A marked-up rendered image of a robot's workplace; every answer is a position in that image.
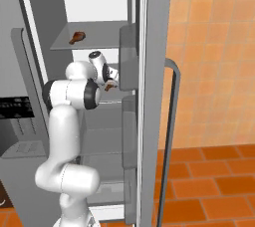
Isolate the grey glass fridge shelf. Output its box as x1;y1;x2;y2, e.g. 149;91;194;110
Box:
98;87;135;105
49;20;131;52

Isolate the dark grey fridge door handle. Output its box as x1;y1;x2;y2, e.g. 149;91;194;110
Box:
154;57;182;227

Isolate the black water dispenser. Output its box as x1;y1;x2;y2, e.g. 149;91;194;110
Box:
0;96;48;159

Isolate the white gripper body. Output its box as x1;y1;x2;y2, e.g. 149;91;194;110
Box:
107;66;121;84

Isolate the translucent grey door bin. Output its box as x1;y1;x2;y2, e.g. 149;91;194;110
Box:
123;167;138;226
118;22;139;93
121;95;139;170

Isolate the grey fridge door with dispenser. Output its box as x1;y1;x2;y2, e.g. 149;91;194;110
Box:
0;0;65;227

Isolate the grey curved fridge door handle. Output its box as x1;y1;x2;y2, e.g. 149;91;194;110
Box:
10;27;51;139

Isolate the grey open fridge door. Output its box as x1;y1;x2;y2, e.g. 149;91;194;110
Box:
133;0;174;227

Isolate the brown chicken drumstick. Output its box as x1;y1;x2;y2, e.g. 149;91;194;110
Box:
104;81;120;93
68;31;87;46

